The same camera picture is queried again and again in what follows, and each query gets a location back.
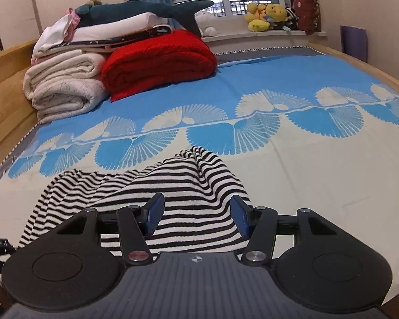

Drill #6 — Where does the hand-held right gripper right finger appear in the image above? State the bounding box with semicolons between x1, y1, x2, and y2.
230;195;341;267

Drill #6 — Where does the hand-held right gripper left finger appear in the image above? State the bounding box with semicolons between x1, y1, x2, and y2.
55;192;166;267

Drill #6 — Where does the black white striped hoodie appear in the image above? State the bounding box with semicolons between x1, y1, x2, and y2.
18;146;252;263

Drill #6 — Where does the blue white printed bedsheet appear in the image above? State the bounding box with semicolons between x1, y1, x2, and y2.
0;45;399;309

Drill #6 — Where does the white fluffy folded blanket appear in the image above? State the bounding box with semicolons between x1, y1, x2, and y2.
23;49;110;125

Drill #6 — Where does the red folded blanket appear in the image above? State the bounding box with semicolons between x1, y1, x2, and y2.
101;29;218;103

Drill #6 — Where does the navy patterned folded cloth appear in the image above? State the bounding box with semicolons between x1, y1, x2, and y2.
36;24;173;55

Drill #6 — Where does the white folded quilt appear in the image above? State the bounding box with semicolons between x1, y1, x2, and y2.
72;12;160;42

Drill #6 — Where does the white seal plush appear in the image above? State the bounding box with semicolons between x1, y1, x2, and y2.
194;10;219;38

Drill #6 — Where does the yellow duck plush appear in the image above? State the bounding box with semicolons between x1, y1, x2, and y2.
245;3;271;32

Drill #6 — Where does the black white striped plush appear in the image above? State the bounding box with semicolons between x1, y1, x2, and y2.
285;7;300;30

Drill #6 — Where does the yellow bear plush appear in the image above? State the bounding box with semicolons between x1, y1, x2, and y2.
265;3;289;24

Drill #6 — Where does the teal shark plush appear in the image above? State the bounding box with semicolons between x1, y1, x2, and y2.
74;0;215;37

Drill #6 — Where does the pink and white cloth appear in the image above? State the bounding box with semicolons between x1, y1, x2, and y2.
31;9;81;64

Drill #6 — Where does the dark red cushion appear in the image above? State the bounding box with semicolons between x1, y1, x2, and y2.
292;0;321;35

